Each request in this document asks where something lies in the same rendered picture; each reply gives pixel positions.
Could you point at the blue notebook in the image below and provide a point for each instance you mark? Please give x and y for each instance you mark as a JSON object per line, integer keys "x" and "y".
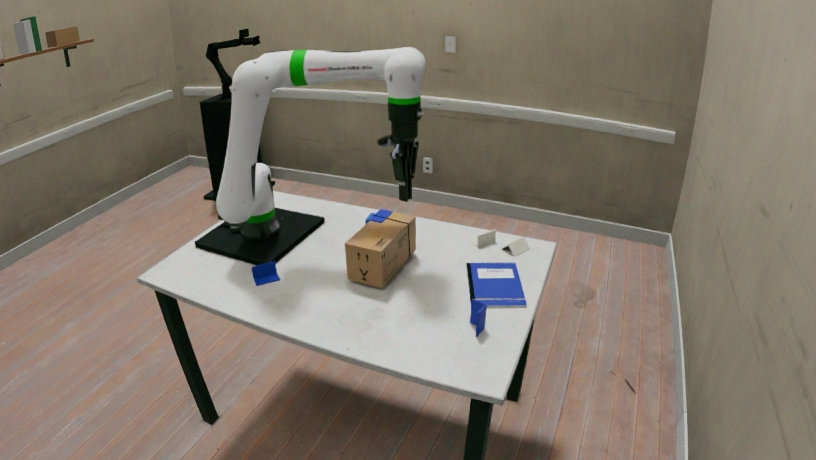
{"x": 496, "y": 284}

